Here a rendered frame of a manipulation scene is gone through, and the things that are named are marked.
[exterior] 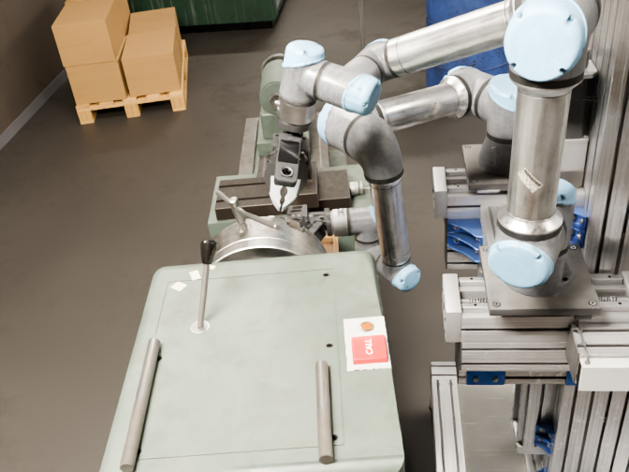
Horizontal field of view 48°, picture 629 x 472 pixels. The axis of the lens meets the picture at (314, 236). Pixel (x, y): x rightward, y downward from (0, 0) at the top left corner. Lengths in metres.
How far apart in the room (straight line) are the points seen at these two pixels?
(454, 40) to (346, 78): 0.21
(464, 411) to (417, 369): 0.48
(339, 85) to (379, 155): 0.34
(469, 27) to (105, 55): 4.20
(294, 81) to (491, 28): 0.37
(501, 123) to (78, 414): 2.06
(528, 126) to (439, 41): 0.26
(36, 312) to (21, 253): 0.58
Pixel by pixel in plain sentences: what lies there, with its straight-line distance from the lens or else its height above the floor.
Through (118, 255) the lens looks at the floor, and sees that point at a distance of 3.94.
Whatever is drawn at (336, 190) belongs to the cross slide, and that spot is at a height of 0.97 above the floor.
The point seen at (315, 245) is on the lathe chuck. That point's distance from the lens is 1.69.
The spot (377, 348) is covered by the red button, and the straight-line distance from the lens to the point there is 1.27.
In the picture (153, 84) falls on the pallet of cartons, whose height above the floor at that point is 0.21.
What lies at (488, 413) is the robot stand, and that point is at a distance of 2.59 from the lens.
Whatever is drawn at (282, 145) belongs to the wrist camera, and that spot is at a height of 1.50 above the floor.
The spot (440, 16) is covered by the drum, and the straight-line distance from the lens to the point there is 4.80.
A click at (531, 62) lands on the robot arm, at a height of 1.72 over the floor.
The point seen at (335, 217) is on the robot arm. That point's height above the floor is 1.11.
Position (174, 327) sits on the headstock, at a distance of 1.40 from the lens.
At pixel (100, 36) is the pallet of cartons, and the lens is 5.30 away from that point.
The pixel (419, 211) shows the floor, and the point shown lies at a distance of 3.92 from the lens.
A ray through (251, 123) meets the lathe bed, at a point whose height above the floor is 0.87.
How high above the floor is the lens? 2.15
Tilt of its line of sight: 35 degrees down
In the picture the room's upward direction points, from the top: 6 degrees counter-clockwise
